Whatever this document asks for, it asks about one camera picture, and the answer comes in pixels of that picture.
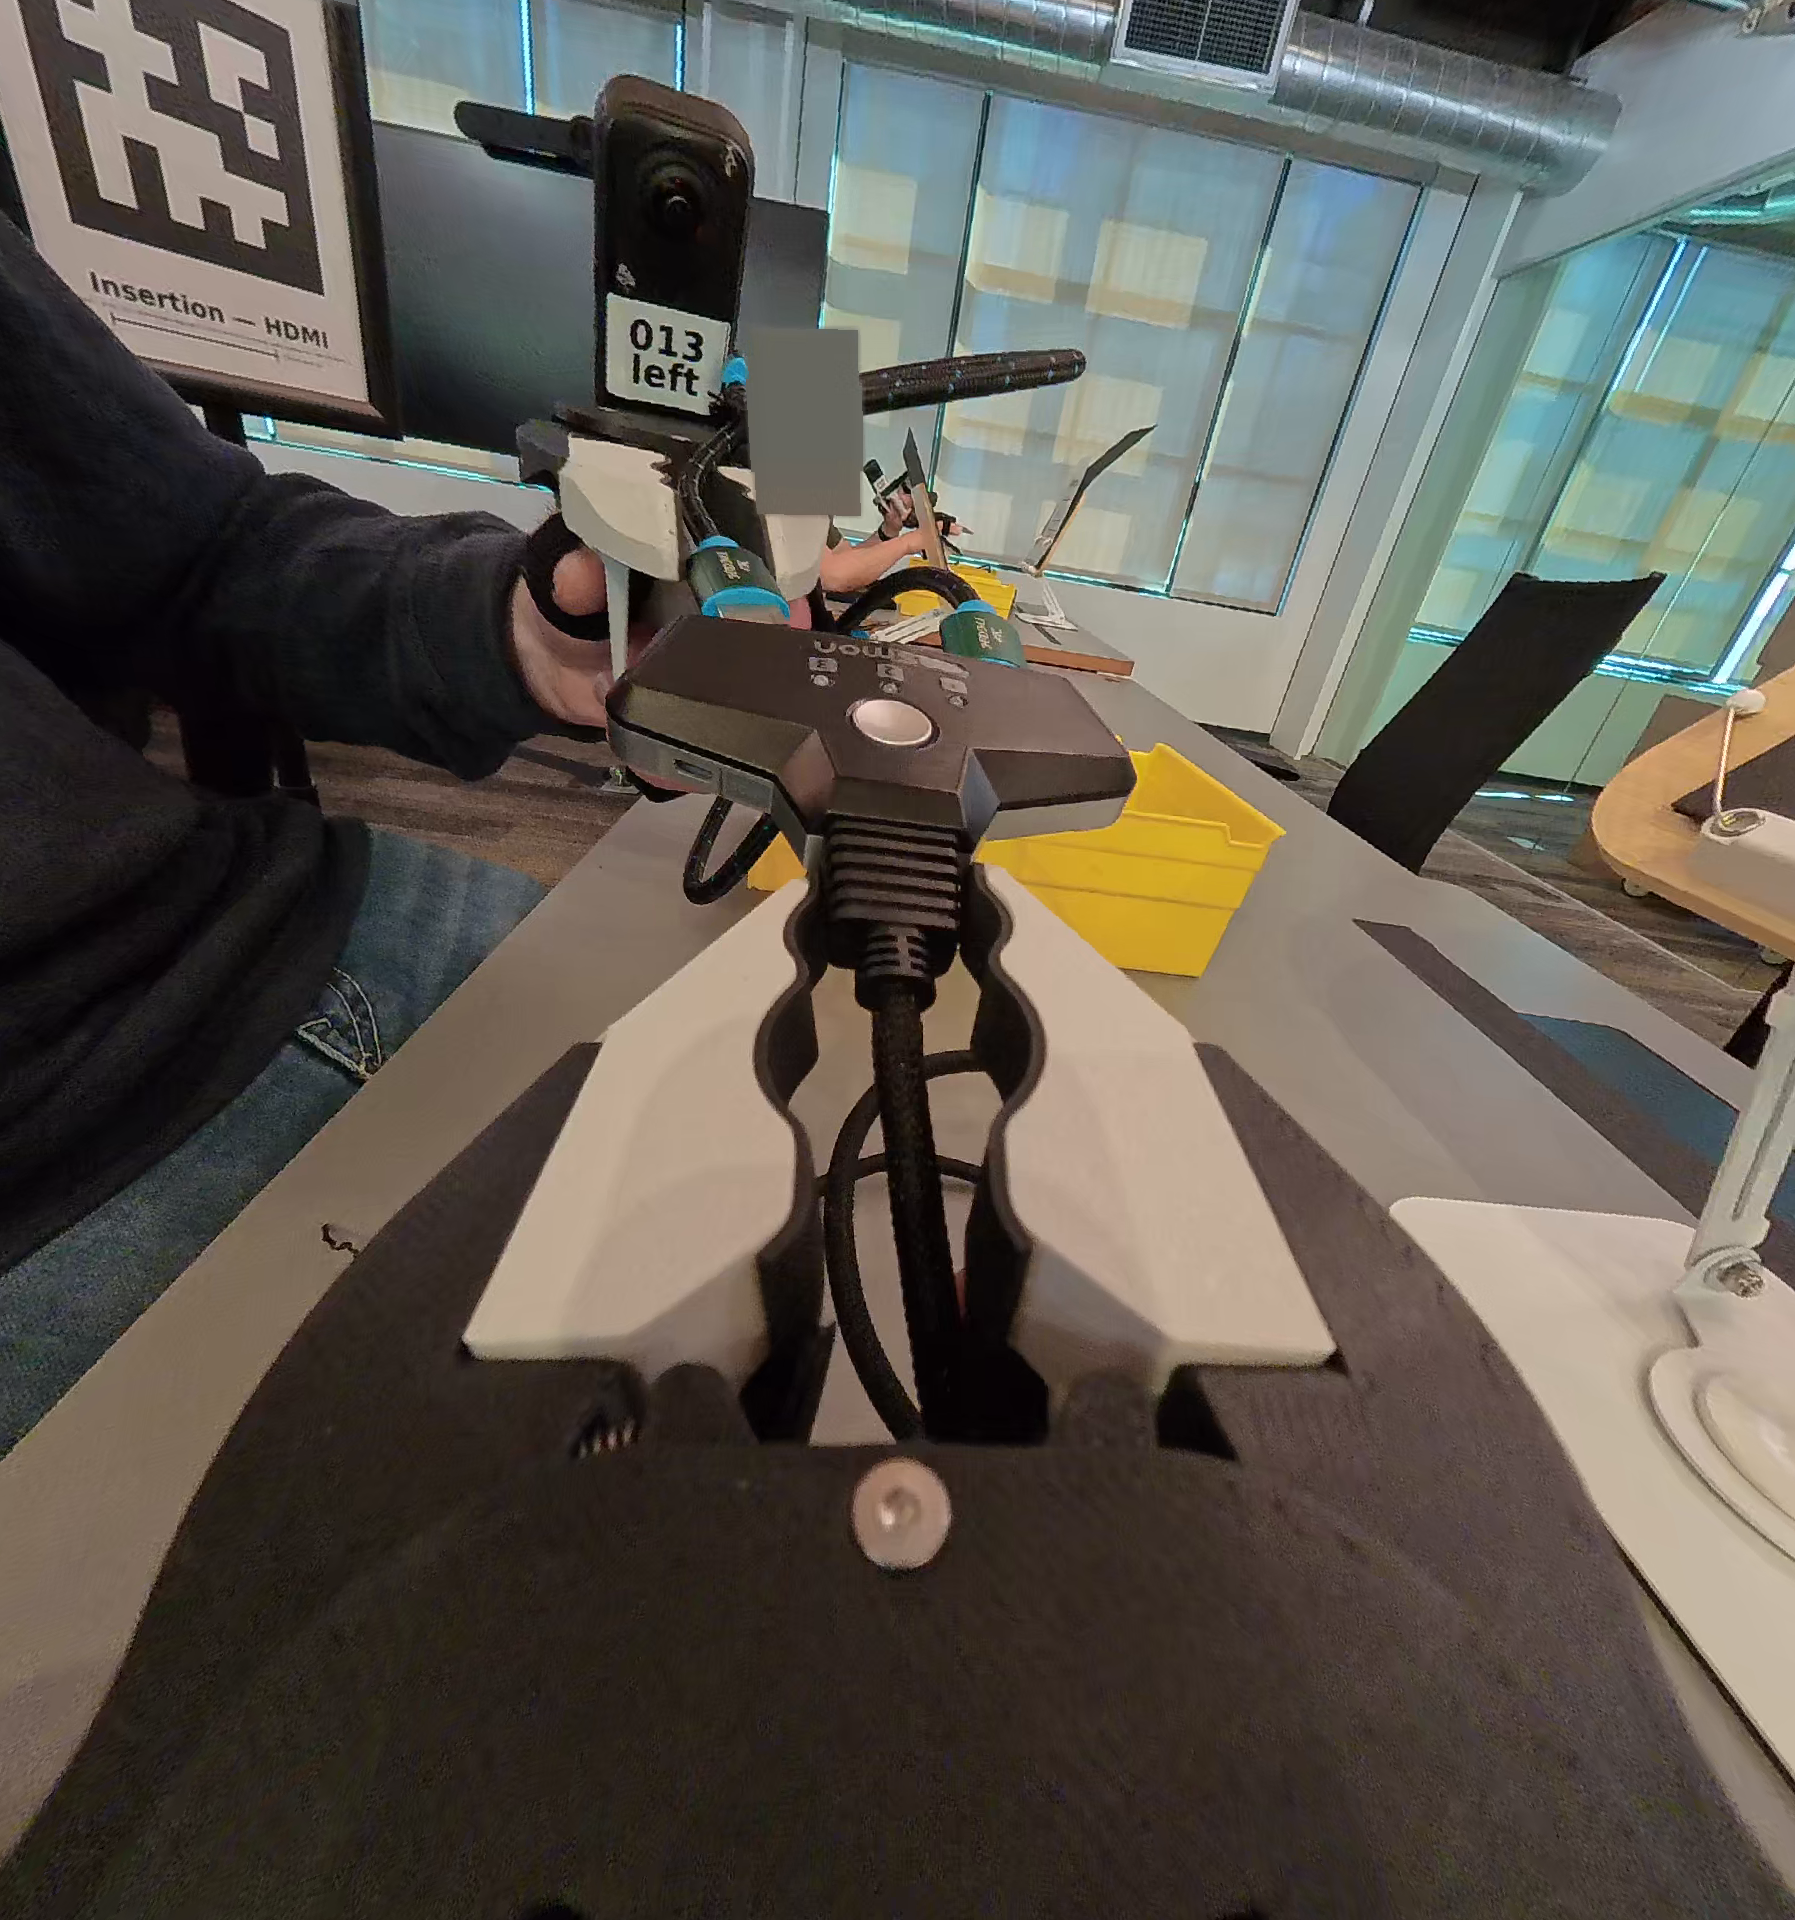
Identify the wooden side table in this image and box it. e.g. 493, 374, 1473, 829
1023, 607, 1138, 677

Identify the black highback office chair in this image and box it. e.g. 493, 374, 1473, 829
1329, 570, 1668, 875

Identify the narrow spiral duct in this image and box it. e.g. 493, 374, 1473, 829
837, 0, 1619, 182

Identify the yellow plastic bin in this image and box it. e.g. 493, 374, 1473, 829
747, 744, 1288, 980

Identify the black video bar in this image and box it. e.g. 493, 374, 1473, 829
454, 102, 599, 160

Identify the blue-flecked braided hdmi cable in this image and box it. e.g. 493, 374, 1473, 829
683, 349, 1087, 906

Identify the white board stand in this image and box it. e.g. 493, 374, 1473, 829
1392, 961, 1795, 1863

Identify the tilted dark board on stand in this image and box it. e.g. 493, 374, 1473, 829
1034, 424, 1156, 578
898, 428, 959, 574

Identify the large black screen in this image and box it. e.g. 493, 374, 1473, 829
373, 121, 832, 452

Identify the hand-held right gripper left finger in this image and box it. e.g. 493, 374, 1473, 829
463, 874, 840, 1447

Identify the framed marker sign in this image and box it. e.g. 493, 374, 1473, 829
0, 0, 396, 439

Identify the black hdmi port box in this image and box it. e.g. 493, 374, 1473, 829
606, 611, 1139, 984

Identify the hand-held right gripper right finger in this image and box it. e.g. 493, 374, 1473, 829
964, 871, 1346, 1447

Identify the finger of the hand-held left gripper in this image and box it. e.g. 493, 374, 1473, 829
556, 435, 691, 680
756, 510, 843, 604

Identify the white duct vent grille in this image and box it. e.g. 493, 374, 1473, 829
1114, 0, 1296, 76

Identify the white clip bar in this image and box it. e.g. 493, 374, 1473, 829
1692, 811, 1795, 932

